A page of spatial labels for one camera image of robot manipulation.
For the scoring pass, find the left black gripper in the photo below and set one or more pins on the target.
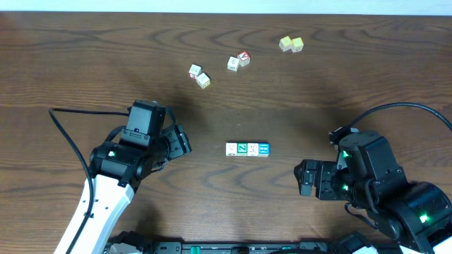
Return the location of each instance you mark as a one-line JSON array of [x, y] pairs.
[[180, 141]]

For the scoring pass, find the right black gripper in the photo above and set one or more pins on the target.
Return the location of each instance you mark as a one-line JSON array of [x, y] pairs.
[[328, 168]]

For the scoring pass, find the wooden block blue snail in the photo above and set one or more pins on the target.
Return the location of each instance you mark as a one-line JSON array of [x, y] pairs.
[[263, 149]]

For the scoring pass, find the wooden block red cat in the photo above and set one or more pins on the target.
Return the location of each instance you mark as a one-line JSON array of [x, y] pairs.
[[231, 149]]

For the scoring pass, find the wooden block letter B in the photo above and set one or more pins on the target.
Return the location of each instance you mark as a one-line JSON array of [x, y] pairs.
[[252, 149]]

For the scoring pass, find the wooden block green side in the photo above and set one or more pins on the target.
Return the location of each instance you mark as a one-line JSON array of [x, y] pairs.
[[242, 149]]

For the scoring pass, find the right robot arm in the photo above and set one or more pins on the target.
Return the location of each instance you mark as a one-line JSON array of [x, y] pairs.
[[367, 176]]

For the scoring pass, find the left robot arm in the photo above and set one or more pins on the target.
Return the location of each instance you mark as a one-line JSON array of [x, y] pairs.
[[115, 173]]

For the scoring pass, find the yellow letter G block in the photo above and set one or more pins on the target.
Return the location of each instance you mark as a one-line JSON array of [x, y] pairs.
[[203, 80]]

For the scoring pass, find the wooden block red side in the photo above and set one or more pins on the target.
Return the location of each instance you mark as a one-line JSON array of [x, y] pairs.
[[195, 71]]

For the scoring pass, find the wooden block yellow side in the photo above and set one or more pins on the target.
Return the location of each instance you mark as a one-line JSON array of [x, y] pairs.
[[233, 64]]

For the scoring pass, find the red letter A block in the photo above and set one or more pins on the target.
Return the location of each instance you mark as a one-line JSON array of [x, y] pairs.
[[244, 58]]

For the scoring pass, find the yellow-top block right of pair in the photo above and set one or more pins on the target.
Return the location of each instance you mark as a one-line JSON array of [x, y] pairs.
[[297, 44]]

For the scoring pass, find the yellow-top block of pair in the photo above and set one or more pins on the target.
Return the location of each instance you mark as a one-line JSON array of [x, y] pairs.
[[285, 43], [297, 44]]

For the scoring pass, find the yellow-top block left of pair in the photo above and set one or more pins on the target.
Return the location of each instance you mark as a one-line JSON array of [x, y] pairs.
[[285, 43]]

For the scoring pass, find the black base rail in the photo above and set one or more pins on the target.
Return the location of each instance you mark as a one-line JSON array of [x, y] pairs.
[[173, 247]]

